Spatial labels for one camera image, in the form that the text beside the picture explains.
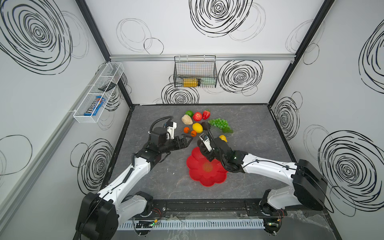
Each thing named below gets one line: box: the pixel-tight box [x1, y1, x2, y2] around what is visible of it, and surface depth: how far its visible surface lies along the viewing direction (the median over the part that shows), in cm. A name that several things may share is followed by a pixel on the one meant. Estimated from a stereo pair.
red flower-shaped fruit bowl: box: [186, 147, 228, 187], surface depth 86 cm
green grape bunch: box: [208, 117, 234, 134], surface depth 105 cm
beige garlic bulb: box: [181, 114, 194, 125], surface depth 107 cm
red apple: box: [193, 112, 203, 122], surface depth 107 cm
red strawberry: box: [202, 109, 211, 120], surface depth 113 cm
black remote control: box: [98, 81, 117, 92], surface depth 82 cm
